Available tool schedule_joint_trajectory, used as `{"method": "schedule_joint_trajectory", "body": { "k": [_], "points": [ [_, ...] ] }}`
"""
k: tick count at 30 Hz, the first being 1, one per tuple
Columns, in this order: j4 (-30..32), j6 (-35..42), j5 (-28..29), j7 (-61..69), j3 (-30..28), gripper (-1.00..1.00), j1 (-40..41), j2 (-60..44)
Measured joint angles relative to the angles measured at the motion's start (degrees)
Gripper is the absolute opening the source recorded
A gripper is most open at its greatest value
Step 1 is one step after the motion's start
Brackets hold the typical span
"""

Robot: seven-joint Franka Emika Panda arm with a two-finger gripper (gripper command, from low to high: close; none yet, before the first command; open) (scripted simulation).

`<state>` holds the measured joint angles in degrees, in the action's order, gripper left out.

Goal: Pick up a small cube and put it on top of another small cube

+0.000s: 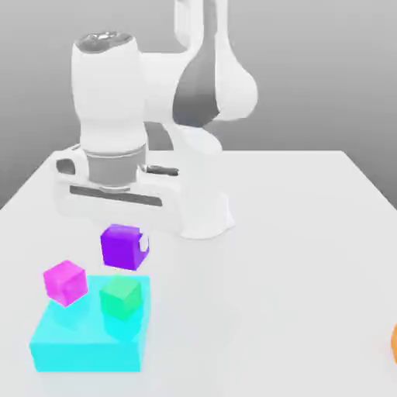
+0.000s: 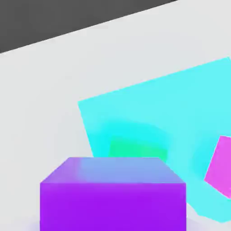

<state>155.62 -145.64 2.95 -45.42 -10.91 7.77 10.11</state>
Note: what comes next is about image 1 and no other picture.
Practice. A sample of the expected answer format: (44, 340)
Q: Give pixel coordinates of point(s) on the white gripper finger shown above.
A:
(144, 243)

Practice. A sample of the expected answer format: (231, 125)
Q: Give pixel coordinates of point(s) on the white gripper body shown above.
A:
(93, 206)

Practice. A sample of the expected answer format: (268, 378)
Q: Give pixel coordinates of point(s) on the small purple cube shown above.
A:
(119, 248)

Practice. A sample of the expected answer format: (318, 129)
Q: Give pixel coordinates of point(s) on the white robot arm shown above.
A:
(108, 102)

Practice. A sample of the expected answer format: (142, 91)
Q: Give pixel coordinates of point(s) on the small green cube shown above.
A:
(119, 299)

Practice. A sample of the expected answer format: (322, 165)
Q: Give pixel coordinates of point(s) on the small magenta cube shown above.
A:
(63, 283)

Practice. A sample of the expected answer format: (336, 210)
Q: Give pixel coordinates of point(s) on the large cyan box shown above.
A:
(83, 350)

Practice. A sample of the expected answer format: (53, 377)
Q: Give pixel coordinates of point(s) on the large orange box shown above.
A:
(394, 342)

